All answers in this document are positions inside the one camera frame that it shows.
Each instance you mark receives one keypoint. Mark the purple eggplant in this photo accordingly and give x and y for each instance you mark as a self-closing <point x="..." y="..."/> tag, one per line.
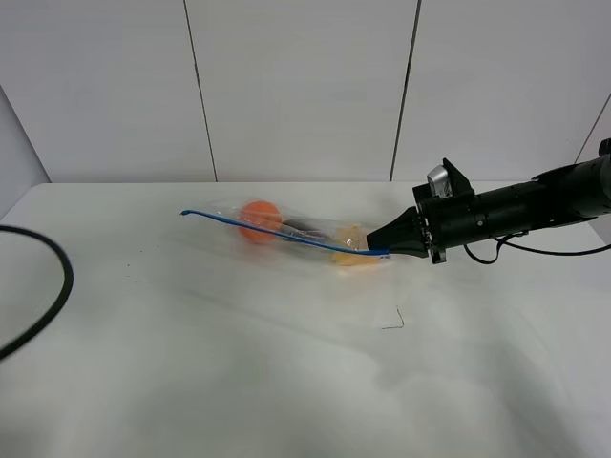
<point x="306" y="231"/>

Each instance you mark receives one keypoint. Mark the yellow pear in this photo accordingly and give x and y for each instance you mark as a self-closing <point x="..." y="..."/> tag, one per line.
<point x="353" y="238"/>

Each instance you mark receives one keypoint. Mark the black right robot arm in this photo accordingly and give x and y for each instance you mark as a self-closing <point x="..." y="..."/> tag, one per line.
<point x="564" y="196"/>

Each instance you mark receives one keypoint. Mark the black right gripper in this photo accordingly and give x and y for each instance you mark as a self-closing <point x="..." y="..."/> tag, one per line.
<point x="432" y="226"/>

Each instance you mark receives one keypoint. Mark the clear zip bag blue seal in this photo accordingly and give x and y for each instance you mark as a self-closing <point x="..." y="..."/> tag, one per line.
<point x="218" y="221"/>

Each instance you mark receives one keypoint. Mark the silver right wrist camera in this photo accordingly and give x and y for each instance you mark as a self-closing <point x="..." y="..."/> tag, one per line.
<point x="440" y="182"/>

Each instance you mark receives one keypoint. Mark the orange fruit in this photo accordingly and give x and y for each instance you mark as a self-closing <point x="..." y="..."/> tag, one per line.
<point x="265" y="218"/>

